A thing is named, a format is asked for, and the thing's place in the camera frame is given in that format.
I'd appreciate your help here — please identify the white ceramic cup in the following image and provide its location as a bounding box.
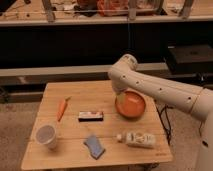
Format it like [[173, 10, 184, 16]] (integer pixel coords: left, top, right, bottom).
[[35, 125, 57, 149]]

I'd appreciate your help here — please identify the blue sponge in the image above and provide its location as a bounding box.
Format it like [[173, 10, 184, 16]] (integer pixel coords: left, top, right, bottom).
[[84, 135, 105, 160]]

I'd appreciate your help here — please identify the black whiteboard eraser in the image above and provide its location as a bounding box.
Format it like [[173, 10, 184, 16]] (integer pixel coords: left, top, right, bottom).
[[78, 111, 104, 122]]

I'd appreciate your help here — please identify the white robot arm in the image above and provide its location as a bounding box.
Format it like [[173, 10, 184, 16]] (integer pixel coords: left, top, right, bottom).
[[108, 54, 213, 171]]

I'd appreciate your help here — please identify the white squeeze bottle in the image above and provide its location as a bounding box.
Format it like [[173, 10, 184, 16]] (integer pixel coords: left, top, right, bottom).
[[116, 132, 156, 148]]

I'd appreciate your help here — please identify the long shelf bench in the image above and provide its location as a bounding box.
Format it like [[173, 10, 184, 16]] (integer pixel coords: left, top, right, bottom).
[[0, 0, 213, 27]]

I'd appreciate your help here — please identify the orange carrot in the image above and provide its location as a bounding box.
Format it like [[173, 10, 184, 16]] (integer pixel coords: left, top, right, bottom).
[[57, 98, 70, 121]]

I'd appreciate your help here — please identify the black box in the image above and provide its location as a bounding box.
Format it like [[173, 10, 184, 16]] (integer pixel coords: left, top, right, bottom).
[[165, 44, 213, 74]]

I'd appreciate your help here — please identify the wooden table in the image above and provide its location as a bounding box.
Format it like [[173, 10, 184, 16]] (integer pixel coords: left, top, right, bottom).
[[21, 81, 172, 170]]

